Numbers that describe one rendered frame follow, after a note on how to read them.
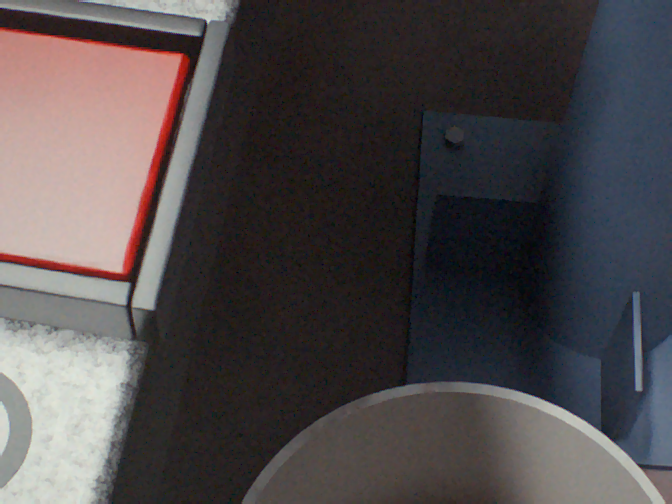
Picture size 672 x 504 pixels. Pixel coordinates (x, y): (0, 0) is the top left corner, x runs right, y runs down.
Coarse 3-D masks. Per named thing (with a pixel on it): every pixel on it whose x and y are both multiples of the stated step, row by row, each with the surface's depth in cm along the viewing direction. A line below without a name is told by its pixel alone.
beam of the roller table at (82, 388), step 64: (128, 0) 33; (192, 0) 33; (256, 0) 36; (256, 64) 38; (192, 256) 32; (0, 320) 29; (192, 320) 34; (64, 384) 28; (128, 384) 28; (64, 448) 27; (128, 448) 28
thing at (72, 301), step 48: (0, 0) 31; (48, 0) 31; (192, 48) 31; (192, 96) 29; (192, 144) 29; (192, 192) 29; (0, 288) 27; (48, 288) 27; (96, 288) 27; (144, 288) 27; (144, 336) 28
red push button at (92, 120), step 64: (0, 64) 30; (64, 64) 30; (128, 64) 30; (0, 128) 29; (64, 128) 29; (128, 128) 29; (0, 192) 28; (64, 192) 28; (128, 192) 29; (0, 256) 28; (64, 256) 28; (128, 256) 28
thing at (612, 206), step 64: (640, 0) 89; (640, 64) 93; (448, 128) 141; (512, 128) 141; (576, 128) 106; (640, 128) 98; (448, 192) 121; (512, 192) 137; (576, 192) 110; (640, 192) 104; (448, 256) 130; (512, 256) 129; (576, 256) 116; (640, 256) 111; (448, 320) 130; (512, 320) 130; (576, 320) 124; (640, 320) 115; (512, 384) 127; (576, 384) 127; (640, 384) 112; (640, 448) 124
